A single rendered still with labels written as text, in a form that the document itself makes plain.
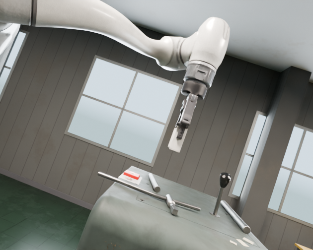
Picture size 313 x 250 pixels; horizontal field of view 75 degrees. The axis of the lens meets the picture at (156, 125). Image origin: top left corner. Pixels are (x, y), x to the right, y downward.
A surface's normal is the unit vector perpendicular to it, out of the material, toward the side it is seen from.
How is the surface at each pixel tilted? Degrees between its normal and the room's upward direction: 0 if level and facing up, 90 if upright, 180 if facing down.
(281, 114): 90
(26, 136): 90
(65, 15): 126
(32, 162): 90
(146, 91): 90
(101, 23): 119
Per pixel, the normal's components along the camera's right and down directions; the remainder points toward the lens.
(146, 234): 0.11, -0.43
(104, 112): -0.05, -0.08
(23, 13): 0.34, 0.88
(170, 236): 0.18, -0.60
